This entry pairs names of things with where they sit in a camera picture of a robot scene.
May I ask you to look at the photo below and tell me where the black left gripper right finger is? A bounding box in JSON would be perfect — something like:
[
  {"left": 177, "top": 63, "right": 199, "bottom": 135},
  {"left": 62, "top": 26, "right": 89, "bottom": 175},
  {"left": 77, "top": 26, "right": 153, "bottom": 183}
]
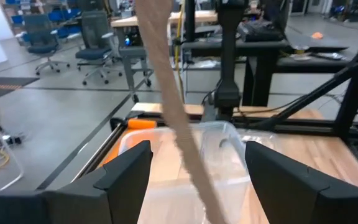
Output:
[{"left": 245, "top": 141, "right": 358, "bottom": 224}]

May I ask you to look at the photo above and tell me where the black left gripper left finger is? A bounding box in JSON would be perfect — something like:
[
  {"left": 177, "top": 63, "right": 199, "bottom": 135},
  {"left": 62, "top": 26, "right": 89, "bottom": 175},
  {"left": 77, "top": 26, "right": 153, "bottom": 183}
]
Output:
[{"left": 0, "top": 139, "right": 154, "bottom": 224}]

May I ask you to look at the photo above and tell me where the beige elastic bandage roll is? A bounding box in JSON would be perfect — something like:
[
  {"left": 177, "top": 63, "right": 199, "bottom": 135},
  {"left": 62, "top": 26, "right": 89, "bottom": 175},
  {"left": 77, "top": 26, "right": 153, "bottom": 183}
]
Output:
[{"left": 134, "top": 0, "right": 229, "bottom": 224}]

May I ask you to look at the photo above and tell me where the clear plastic storage bin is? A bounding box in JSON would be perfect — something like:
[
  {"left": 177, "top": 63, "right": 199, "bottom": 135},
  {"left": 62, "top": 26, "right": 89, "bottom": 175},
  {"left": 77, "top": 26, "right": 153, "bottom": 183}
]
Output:
[{"left": 118, "top": 120, "right": 281, "bottom": 224}]

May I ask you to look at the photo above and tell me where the black floor mat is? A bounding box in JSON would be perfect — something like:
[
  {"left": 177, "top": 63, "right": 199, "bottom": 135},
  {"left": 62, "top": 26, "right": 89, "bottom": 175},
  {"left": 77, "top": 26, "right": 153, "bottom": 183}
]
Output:
[{"left": 0, "top": 76, "right": 40, "bottom": 101}]

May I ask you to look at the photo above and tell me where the black table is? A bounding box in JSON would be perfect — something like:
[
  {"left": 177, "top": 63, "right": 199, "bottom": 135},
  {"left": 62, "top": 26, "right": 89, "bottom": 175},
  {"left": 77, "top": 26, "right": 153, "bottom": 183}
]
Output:
[{"left": 181, "top": 39, "right": 358, "bottom": 108}]

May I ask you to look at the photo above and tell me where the grey mesh office chair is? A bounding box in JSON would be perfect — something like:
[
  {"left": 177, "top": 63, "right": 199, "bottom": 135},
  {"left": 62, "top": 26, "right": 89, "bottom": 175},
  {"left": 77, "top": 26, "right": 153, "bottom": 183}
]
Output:
[
  {"left": 75, "top": 11, "right": 124, "bottom": 86},
  {"left": 22, "top": 14, "right": 71, "bottom": 77}
]

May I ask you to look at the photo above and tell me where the black electronics box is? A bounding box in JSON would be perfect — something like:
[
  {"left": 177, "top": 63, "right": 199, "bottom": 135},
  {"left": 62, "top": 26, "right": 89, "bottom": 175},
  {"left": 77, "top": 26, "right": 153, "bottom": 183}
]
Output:
[{"left": 236, "top": 18, "right": 287, "bottom": 43}]

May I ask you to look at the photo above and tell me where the wooden workbench with casters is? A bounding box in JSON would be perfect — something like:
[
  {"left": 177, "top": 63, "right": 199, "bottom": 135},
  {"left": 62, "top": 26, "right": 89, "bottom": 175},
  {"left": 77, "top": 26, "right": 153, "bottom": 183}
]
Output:
[{"left": 110, "top": 10, "right": 219, "bottom": 103}]

